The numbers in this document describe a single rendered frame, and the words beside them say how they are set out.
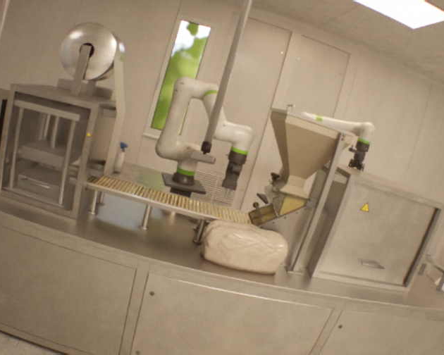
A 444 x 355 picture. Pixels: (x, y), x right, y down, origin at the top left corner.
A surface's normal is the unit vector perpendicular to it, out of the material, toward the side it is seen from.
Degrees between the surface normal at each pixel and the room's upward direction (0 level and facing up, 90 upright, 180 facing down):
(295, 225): 90
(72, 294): 90
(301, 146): 114
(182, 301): 90
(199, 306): 90
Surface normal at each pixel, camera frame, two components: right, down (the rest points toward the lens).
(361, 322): 0.03, 0.22
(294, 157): -0.08, 0.59
